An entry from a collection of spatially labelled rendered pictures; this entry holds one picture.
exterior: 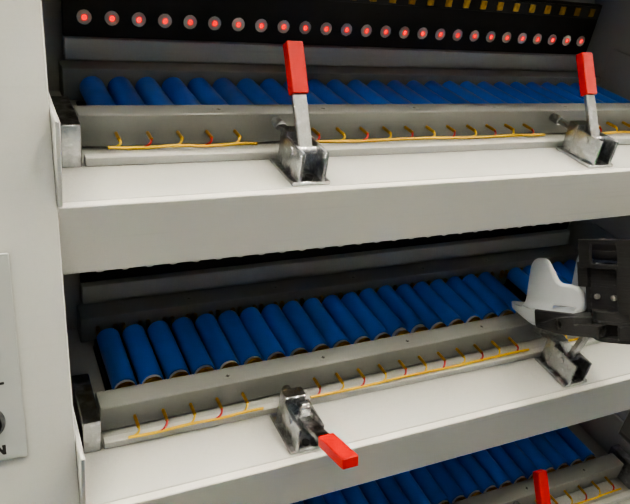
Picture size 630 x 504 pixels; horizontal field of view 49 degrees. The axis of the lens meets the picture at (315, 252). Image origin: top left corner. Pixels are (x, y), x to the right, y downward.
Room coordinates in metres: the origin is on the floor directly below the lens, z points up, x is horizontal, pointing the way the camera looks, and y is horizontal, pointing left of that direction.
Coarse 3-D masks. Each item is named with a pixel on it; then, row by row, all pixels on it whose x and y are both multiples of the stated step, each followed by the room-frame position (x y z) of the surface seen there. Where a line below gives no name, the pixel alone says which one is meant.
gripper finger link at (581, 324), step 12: (540, 312) 0.57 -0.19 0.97; (552, 312) 0.56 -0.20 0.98; (564, 312) 0.55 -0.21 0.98; (588, 312) 0.54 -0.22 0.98; (540, 324) 0.56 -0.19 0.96; (552, 324) 0.54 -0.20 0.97; (564, 324) 0.53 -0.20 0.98; (576, 324) 0.52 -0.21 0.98; (588, 324) 0.52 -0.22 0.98; (600, 324) 0.52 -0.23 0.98; (588, 336) 0.51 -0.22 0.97; (600, 336) 0.51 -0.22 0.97
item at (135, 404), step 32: (480, 320) 0.61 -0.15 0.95; (512, 320) 0.62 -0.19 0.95; (320, 352) 0.53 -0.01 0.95; (352, 352) 0.54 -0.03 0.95; (384, 352) 0.54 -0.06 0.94; (416, 352) 0.56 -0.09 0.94; (448, 352) 0.58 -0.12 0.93; (480, 352) 0.58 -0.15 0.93; (512, 352) 0.59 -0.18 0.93; (160, 384) 0.47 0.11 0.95; (192, 384) 0.47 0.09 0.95; (224, 384) 0.48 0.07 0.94; (256, 384) 0.49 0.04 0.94; (288, 384) 0.51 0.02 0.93; (320, 384) 0.52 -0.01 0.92; (128, 416) 0.45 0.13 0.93; (160, 416) 0.46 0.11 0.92; (224, 416) 0.46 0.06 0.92
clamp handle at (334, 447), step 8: (304, 408) 0.46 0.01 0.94; (304, 416) 0.46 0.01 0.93; (304, 424) 0.45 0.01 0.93; (312, 424) 0.45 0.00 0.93; (312, 432) 0.44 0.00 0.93; (320, 432) 0.44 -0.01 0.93; (320, 440) 0.42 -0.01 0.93; (328, 440) 0.42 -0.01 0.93; (336, 440) 0.42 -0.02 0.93; (328, 448) 0.41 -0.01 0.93; (336, 448) 0.41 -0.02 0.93; (344, 448) 0.41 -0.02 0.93; (336, 456) 0.40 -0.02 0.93; (344, 456) 0.40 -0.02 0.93; (352, 456) 0.40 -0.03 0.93; (344, 464) 0.40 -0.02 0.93; (352, 464) 0.40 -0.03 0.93
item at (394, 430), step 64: (320, 256) 0.65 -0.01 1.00; (384, 256) 0.67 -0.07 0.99; (448, 256) 0.71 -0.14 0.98; (448, 384) 0.55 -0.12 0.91; (512, 384) 0.56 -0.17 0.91; (576, 384) 0.57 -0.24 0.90; (128, 448) 0.43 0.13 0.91; (192, 448) 0.44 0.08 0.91; (256, 448) 0.45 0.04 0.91; (320, 448) 0.46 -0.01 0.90; (384, 448) 0.48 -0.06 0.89; (448, 448) 0.51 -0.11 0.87
